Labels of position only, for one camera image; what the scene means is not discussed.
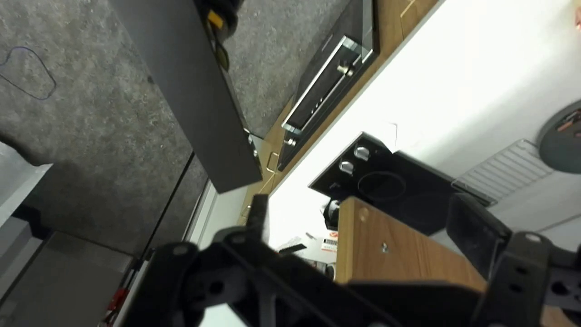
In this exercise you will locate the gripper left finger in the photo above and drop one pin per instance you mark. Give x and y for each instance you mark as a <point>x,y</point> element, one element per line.
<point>181,277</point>

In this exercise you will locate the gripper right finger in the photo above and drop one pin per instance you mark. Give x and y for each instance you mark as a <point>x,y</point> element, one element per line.
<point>522,272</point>

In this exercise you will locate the wooden cabinet door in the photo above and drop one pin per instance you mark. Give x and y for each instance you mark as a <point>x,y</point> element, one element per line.
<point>408,254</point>

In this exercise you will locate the dark grey cabinet panel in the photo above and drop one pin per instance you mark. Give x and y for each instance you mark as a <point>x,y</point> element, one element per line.
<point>190,95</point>

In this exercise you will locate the black oven door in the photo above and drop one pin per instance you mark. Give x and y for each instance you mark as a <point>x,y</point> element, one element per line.
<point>331,81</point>

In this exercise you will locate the wooden base cabinet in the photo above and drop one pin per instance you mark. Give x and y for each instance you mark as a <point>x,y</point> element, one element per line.
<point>390,22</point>

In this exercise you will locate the ribbed sink drainboard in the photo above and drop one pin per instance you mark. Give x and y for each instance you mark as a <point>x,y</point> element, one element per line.
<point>508,170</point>

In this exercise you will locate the small black flat object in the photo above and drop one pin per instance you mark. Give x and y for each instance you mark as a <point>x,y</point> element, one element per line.
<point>292,248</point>

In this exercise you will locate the grey round sink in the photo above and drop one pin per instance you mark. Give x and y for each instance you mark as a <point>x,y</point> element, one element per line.
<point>563,141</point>

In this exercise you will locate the black cooktop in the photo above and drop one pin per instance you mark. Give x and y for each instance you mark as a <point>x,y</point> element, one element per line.
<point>408,190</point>

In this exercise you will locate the white red printed packet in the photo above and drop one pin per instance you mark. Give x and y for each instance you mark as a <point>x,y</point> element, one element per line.
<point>330,243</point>

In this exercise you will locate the black kettle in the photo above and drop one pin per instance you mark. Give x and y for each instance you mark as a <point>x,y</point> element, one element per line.
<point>331,214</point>

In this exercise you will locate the silver stove knob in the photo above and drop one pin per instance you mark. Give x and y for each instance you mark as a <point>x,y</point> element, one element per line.
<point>361,152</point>
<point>346,167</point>

